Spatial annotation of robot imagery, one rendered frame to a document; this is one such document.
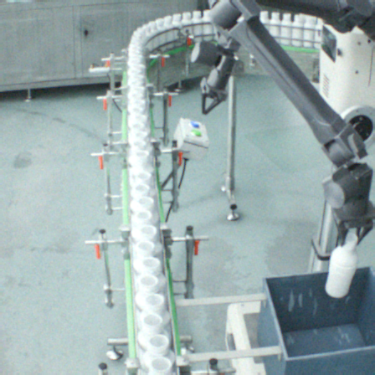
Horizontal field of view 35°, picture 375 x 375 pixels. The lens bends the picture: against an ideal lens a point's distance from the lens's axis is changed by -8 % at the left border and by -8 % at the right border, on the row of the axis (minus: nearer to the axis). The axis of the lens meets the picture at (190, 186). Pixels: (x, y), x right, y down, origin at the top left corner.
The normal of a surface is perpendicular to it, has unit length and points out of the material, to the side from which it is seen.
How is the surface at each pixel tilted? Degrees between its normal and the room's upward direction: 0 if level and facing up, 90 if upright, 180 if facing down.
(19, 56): 91
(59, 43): 90
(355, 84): 101
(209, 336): 0
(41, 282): 0
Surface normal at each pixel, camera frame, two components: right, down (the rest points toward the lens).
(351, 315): 0.10, 0.51
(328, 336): 0.00, -0.86
